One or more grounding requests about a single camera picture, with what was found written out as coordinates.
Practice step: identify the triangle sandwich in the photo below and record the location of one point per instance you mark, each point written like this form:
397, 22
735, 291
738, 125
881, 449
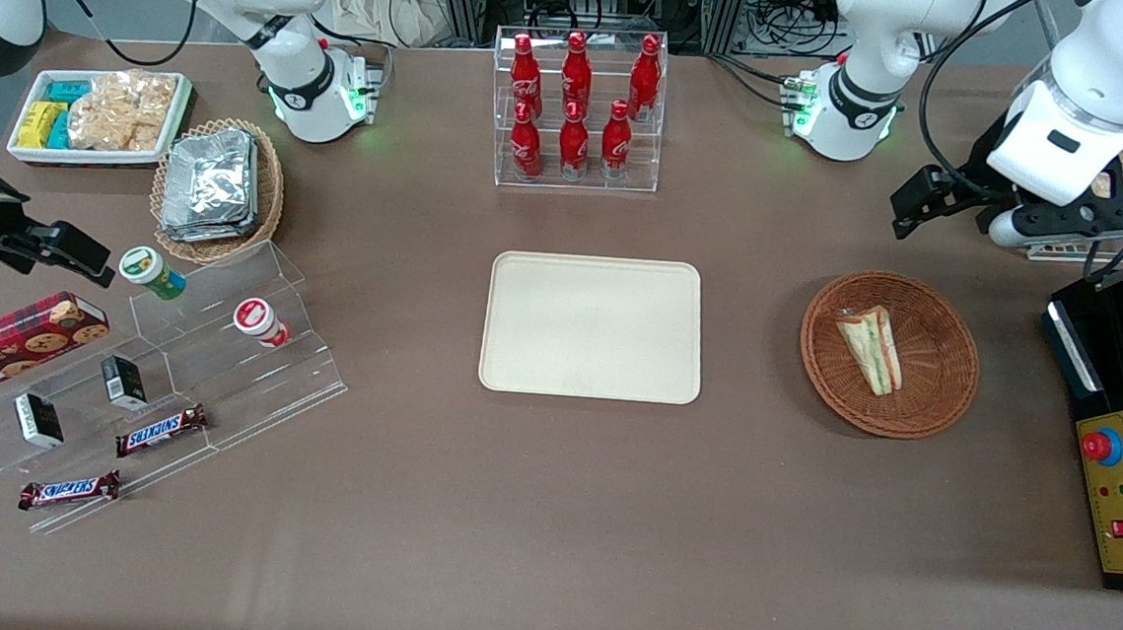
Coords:
873, 352

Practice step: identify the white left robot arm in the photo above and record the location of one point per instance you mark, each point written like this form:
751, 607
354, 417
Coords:
863, 99

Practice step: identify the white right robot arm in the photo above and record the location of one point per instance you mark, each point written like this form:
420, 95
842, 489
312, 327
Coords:
297, 0

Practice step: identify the white rectangular snack tray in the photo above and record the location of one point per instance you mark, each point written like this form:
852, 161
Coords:
98, 158

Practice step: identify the round brown wicker basket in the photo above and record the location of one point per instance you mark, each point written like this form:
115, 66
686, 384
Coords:
932, 381

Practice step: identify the oval light wicker basket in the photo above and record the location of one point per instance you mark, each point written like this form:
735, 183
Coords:
268, 196

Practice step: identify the beige plastic serving tray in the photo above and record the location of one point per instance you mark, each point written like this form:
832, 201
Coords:
590, 327

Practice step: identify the white round wrist cylinder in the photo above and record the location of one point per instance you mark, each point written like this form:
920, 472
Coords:
1006, 230

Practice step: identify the green lidded snack can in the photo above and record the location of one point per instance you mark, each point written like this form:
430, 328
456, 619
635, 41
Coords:
151, 272

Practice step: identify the red tartan cookie box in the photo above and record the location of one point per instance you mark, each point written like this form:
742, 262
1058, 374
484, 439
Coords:
16, 341

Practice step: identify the yellow snack packet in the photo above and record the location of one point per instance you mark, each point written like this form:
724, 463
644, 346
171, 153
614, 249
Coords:
39, 123

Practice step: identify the black machine with yellow panel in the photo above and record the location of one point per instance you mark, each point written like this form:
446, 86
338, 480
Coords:
1114, 324

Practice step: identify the teal snack packet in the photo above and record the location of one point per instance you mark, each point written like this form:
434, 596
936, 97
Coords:
70, 91
59, 132

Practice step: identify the small black box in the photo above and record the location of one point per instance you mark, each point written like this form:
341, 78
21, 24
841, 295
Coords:
39, 420
125, 383

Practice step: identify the stack of foil packets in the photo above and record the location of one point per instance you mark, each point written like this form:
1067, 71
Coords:
210, 187

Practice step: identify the clear bag of crackers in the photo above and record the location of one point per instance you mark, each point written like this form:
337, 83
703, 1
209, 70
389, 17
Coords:
121, 111

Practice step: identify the red lidded snack can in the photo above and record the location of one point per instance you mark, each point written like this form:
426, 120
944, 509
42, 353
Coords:
260, 321

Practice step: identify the brown Snickers bar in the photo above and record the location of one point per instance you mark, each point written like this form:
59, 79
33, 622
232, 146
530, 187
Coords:
70, 490
161, 430

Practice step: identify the clear acrylic step display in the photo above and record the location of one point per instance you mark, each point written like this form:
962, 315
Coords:
250, 392

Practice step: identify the red emergency stop button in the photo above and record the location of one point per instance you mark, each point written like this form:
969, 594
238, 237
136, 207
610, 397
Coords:
1100, 447

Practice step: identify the red cola bottle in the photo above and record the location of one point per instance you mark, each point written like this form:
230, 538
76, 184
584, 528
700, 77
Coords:
526, 145
573, 143
645, 79
576, 77
523, 75
616, 141

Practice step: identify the clear acrylic bottle rack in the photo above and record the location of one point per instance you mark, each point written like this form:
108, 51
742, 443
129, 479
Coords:
590, 184

